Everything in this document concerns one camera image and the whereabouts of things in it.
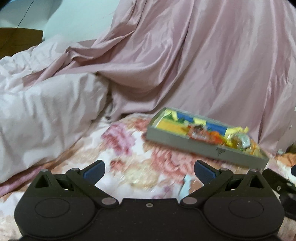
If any floral bed sheet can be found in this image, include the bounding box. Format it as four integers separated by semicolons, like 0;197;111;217
0;113;296;241

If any grey snack tray box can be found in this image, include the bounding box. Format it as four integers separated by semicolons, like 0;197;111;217
146;108;269;170

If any pale pink quilt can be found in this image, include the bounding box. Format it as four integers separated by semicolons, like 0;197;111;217
1;36;108;182

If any pink satin blanket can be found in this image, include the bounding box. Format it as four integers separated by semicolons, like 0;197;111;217
28;1;295;152

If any red orange snack packet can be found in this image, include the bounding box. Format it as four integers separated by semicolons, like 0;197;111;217
187;125;226;145

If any brown wooden furniture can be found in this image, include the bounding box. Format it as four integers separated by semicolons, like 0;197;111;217
0;28;43;58

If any sausage in blue packet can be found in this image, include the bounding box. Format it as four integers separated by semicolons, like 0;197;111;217
179;174;204;199

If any yellow green snack packet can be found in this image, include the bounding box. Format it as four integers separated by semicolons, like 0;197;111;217
224;126;250;149

